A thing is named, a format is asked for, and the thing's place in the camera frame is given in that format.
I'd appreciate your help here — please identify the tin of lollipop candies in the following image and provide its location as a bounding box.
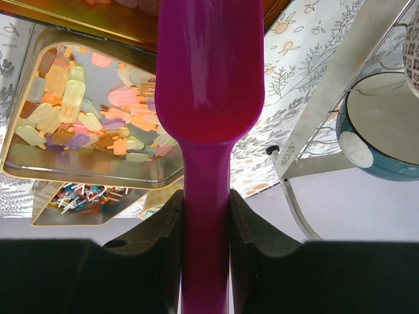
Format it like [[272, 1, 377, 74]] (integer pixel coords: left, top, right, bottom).
[[31, 181, 149, 227]]

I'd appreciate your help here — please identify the tin of popsicle candies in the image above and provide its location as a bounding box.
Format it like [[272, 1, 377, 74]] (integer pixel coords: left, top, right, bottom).
[[1, 28, 183, 189]]

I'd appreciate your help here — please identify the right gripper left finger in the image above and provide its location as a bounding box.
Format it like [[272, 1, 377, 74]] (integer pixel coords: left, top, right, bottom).
[[1, 191, 183, 313]]

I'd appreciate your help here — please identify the brown patterned bowl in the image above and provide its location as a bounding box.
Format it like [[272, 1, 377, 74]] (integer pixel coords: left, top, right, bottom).
[[403, 8, 419, 97]]

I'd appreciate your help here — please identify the floral table mat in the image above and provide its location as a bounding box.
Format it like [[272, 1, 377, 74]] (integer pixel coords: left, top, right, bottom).
[[1, 1, 405, 218]]

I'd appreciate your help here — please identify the steel dish rack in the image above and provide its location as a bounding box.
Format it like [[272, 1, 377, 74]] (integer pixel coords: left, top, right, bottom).
[[267, 1, 415, 240]]

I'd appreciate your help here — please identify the magenta plastic scoop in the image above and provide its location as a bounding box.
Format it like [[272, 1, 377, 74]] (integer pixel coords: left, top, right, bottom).
[[155, 1, 264, 313]]

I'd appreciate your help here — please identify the yellow teal patterned bowl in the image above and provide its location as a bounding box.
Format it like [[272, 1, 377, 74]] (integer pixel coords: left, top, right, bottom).
[[139, 184, 182, 220]]

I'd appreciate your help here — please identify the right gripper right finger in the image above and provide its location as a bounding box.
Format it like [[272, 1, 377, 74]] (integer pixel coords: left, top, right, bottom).
[[229, 191, 418, 313]]

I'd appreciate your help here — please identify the teal rimmed bowl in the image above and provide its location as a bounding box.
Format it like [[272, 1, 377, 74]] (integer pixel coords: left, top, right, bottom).
[[336, 72, 418, 182]]

